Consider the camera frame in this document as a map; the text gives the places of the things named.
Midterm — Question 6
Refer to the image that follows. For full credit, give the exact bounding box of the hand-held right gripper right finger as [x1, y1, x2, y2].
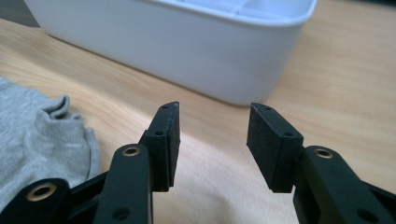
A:
[246, 103, 304, 194]

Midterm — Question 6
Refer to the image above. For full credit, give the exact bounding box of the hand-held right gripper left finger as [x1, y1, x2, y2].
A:
[138, 101, 181, 192]

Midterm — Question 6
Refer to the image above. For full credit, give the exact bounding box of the white divided storage box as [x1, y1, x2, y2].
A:
[23, 0, 318, 106]

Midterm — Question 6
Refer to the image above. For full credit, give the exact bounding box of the grey sock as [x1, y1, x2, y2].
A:
[0, 77, 102, 213]

